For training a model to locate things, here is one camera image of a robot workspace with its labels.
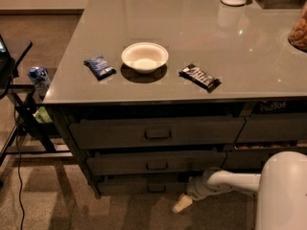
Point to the green packet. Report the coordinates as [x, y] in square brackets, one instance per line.
[42, 116]

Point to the blue snack packet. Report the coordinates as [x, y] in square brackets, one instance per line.
[100, 68]

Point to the white bowl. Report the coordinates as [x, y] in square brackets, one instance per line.
[145, 57]

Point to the black side stand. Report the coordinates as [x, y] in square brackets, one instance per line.
[25, 102]

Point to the drawer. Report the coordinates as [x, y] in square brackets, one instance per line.
[153, 183]
[155, 132]
[273, 127]
[254, 159]
[154, 162]

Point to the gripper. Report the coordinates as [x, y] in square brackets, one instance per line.
[196, 191]

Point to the black candy bar wrapper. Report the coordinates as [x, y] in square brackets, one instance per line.
[200, 77]

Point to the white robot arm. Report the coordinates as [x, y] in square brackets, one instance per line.
[281, 189]

